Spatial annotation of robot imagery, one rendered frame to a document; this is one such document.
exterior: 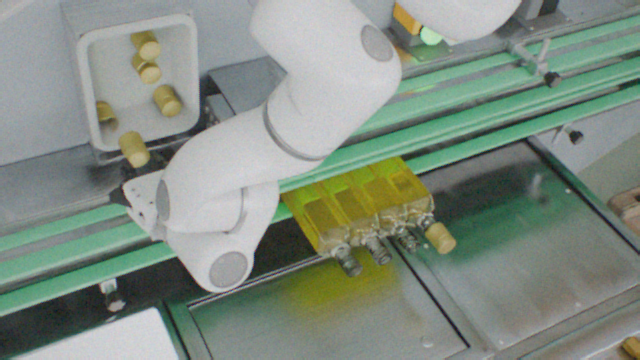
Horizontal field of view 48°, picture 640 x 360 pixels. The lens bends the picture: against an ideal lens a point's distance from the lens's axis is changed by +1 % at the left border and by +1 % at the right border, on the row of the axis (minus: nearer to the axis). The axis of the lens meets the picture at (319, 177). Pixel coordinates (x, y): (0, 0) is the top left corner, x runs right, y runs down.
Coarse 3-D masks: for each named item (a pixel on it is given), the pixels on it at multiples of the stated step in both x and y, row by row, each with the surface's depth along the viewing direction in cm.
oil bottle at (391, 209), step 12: (360, 168) 128; (372, 168) 129; (360, 180) 126; (372, 180) 127; (384, 180) 127; (372, 192) 125; (384, 192) 125; (396, 192) 125; (372, 204) 123; (384, 204) 123; (396, 204) 123; (384, 216) 122; (396, 216) 122; (384, 228) 123
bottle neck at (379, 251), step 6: (372, 234) 120; (366, 240) 120; (372, 240) 119; (378, 240) 119; (366, 246) 120; (372, 246) 119; (378, 246) 118; (384, 246) 119; (372, 252) 118; (378, 252) 118; (384, 252) 117; (378, 258) 117; (384, 258) 119; (390, 258) 119; (378, 264) 118
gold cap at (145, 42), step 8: (136, 32) 108; (144, 32) 108; (152, 32) 110; (136, 40) 107; (144, 40) 107; (152, 40) 107; (136, 48) 108; (144, 48) 107; (152, 48) 107; (160, 48) 108; (144, 56) 107; (152, 56) 108
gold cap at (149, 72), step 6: (138, 54) 111; (132, 60) 112; (138, 60) 111; (144, 60) 110; (150, 60) 111; (138, 66) 110; (144, 66) 110; (150, 66) 110; (156, 66) 110; (138, 72) 110; (144, 72) 110; (150, 72) 110; (156, 72) 111; (144, 78) 110; (150, 78) 111; (156, 78) 111; (150, 84) 112
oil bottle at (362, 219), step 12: (324, 180) 125; (336, 180) 126; (348, 180) 126; (336, 192) 124; (348, 192) 124; (360, 192) 124; (336, 204) 122; (348, 204) 122; (360, 204) 122; (348, 216) 120; (360, 216) 120; (372, 216) 121; (360, 228) 119; (372, 228) 120; (360, 240) 120
